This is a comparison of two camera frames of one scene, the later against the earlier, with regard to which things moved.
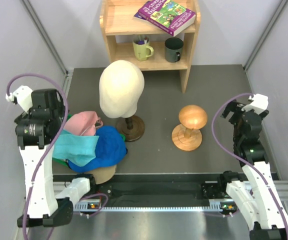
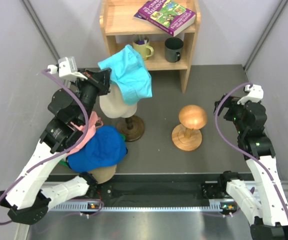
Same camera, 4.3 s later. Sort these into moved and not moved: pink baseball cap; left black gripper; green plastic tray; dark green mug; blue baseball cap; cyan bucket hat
Moved: left black gripper; cyan bucket hat
Not moved: blue baseball cap; pink baseball cap; green plastic tray; dark green mug
